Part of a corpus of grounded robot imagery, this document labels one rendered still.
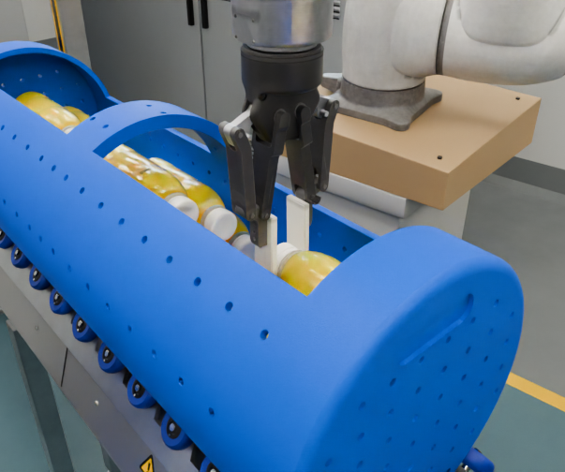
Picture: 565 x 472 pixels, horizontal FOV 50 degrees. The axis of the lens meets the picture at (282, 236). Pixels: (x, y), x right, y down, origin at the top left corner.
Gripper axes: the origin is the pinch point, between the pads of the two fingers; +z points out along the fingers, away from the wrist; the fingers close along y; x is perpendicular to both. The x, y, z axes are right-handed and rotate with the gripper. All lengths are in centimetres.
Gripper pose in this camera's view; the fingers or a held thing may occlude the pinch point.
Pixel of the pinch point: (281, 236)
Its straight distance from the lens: 64.9
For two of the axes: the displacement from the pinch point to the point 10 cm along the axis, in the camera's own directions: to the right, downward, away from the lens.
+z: 0.0, 8.6, 5.1
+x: 6.5, 3.9, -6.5
